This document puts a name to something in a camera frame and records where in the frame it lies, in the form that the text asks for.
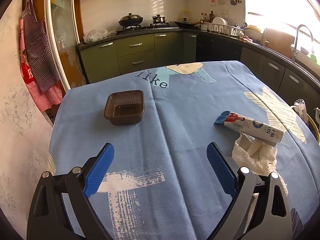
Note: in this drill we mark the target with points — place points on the glass sliding door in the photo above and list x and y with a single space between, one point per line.
63 39

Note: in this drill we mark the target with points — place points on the black wok with lid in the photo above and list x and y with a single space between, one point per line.
130 20

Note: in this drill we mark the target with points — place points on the dish drying rack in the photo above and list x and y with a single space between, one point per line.
220 25

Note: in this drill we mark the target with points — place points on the white plastic bag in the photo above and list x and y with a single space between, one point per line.
99 34

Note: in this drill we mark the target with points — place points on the green kitchen cabinets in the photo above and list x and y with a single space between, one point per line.
126 53

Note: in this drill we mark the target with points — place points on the yellow rimmed trash bin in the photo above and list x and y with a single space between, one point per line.
313 128

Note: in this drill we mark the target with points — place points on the brown plastic tray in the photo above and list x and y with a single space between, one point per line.
125 108

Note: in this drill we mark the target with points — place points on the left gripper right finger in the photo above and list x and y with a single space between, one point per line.
258 209

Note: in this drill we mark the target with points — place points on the purple checkered apron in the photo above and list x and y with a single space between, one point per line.
38 49

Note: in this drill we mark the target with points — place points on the red checkered apron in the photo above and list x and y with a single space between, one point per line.
43 101

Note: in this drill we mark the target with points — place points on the white paper towel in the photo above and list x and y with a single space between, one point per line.
255 154

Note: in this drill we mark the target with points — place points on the blue printed tablecloth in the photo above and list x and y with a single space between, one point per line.
160 184

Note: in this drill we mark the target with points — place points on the chrome kitchen faucet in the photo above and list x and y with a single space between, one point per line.
295 50

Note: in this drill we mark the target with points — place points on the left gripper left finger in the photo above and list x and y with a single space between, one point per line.
48 218

